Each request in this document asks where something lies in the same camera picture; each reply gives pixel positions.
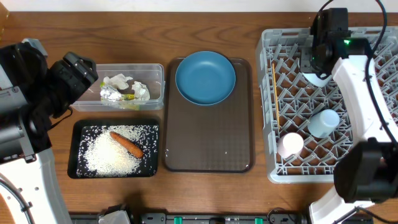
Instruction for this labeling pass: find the light blue bowl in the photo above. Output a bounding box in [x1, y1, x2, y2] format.
[300, 56, 332, 87]

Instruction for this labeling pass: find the green snack wrapper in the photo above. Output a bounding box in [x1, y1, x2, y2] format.
[100, 82, 139, 110]

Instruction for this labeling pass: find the wooden chopstick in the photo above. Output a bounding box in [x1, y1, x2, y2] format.
[274, 93, 280, 129]
[271, 63, 279, 125]

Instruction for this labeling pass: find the light blue cup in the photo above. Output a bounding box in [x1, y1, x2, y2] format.
[308, 109, 340, 139]

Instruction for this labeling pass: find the pink cup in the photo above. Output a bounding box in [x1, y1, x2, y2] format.
[277, 133, 304, 158]

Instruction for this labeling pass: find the orange carrot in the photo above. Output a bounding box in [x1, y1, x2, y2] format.
[109, 131, 144, 158]

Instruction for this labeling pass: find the dark blue plate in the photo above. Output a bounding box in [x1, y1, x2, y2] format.
[175, 51, 236, 106]

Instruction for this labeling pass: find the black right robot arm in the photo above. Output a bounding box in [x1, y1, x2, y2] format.
[308, 37, 397, 223]

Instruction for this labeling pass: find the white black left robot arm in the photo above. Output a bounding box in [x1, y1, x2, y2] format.
[1, 39, 98, 223]

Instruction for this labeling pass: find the clear plastic waste bin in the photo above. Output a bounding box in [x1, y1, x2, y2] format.
[72, 63, 165, 112]

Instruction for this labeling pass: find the grey dishwasher rack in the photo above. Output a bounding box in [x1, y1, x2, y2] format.
[256, 27, 397, 184]

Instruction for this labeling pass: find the black tray with rice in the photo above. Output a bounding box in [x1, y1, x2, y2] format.
[68, 118, 159, 179]

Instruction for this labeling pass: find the pile of white rice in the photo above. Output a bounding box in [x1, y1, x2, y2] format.
[76, 124, 159, 178]

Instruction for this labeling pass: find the dark brown serving tray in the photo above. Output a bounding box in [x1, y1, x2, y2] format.
[163, 58, 255, 173]

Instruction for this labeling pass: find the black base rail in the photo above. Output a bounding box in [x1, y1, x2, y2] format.
[70, 204, 310, 224]

